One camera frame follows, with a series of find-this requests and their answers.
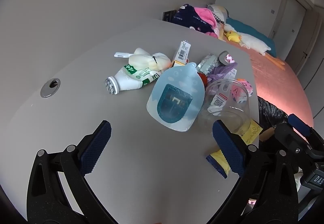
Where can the navy patterned blanket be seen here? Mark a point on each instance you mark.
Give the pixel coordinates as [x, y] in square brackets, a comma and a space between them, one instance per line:
[187, 17]

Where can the purple plastic bag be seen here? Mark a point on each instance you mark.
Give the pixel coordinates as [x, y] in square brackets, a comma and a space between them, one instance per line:
[222, 71]

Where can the checked patchwork pillow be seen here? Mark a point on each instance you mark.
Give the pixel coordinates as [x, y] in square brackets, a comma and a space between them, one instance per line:
[220, 12]

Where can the red bottle cap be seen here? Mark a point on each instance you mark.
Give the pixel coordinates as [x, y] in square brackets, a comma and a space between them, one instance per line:
[202, 78]

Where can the colourful letter cube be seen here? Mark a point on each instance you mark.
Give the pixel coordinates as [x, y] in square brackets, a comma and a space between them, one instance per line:
[249, 87]

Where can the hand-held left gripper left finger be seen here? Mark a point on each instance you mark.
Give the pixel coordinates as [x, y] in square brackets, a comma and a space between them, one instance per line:
[95, 148]

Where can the bed with pink sheet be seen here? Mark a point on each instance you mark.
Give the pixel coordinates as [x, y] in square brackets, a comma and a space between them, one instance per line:
[278, 79]

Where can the yellow duck plush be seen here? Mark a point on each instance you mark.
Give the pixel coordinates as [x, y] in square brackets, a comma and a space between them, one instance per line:
[232, 36]

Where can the teal pillow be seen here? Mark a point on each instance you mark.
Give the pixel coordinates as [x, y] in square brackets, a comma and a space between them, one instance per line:
[248, 28]

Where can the yellow blue-edged packet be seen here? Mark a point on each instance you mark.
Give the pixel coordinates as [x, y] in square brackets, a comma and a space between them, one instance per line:
[217, 159]

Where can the silver desk grommet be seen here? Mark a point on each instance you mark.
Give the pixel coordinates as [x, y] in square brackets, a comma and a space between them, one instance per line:
[46, 91]

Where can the silver foil wrapper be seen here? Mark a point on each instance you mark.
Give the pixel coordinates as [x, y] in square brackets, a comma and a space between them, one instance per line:
[207, 63]

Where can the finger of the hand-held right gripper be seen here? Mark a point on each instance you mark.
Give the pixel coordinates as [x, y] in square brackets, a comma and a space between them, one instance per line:
[288, 135]
[300, 124]

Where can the black trash bag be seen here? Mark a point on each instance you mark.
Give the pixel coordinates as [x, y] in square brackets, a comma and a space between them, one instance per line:
[270, 112]

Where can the dark box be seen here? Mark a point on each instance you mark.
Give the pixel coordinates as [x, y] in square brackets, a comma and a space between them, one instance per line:
[168, 16]

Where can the cream cloth bundle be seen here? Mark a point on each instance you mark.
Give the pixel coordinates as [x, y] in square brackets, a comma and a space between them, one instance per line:
[144, 60]

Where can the pink patterned wrapper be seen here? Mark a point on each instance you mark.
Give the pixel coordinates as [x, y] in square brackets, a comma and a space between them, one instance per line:
[225, 58]

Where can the white orange medicine box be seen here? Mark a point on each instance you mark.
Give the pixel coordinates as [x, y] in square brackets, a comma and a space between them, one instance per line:
[182, 52]

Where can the white green-label milk bottle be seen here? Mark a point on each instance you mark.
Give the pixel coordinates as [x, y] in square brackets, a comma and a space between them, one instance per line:
[126, 79]

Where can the blue refill pouch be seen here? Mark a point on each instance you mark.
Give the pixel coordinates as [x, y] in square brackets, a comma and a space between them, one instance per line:
[174, 92]

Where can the white goose plush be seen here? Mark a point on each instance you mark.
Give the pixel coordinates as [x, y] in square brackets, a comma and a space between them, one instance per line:
[253, 42]

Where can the white red paper tag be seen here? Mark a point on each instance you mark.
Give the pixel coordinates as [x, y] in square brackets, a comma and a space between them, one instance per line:
[219, 98]

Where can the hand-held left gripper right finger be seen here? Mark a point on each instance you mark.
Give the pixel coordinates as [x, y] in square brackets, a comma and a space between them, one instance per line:
[227, 148]

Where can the pink fleece garment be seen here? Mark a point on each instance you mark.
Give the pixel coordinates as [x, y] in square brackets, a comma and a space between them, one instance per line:
[205, 14]

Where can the yellow sticky note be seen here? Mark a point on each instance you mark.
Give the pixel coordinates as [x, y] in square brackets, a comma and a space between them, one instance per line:
[253, 133]

